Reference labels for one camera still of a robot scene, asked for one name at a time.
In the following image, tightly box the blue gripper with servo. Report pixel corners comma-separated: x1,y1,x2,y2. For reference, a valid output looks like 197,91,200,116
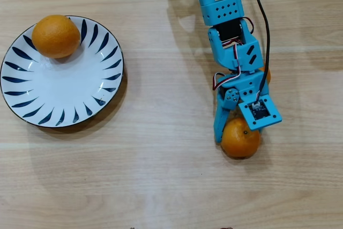
213,69,270,143

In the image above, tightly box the small orange with green stem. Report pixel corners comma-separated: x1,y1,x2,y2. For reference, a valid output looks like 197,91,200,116
221,117,261,159

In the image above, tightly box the small orange with dark specks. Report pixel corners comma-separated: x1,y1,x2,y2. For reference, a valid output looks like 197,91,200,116
261,64,272,84

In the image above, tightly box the large orange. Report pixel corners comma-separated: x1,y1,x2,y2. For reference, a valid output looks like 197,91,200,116
31,14,81,59

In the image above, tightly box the white plate with blue stripes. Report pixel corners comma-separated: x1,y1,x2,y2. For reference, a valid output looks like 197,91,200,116
0,16,125,128

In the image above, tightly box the blue camera mount with board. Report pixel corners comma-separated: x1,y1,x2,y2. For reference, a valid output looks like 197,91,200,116
237,94,283,131

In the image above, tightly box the black camera cable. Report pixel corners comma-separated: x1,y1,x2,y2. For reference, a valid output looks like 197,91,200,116
247,0,271,104

